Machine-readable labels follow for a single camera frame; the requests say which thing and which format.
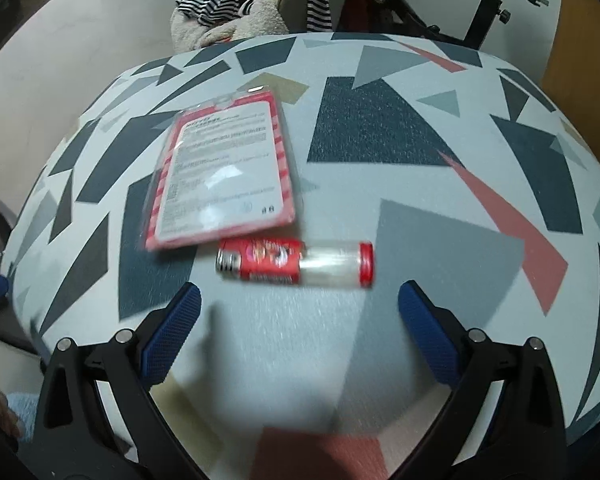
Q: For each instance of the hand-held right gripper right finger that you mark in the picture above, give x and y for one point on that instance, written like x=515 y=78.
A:
x=427 y=332

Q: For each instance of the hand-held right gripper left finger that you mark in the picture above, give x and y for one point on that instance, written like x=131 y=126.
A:
x=172 y=332

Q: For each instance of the clear tube with red cap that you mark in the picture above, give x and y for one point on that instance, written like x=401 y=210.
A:
x=280 y=260

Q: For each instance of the light blue fuzzy towel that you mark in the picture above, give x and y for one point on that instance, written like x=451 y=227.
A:
x=25 y=415

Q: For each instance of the pink striped flat packet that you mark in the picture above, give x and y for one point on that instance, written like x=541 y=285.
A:
x=220 y=175

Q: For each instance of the black exercise bike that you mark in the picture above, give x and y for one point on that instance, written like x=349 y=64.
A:
x=485 y=15

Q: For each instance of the grey chair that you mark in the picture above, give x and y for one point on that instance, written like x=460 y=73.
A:
x=300 y=10

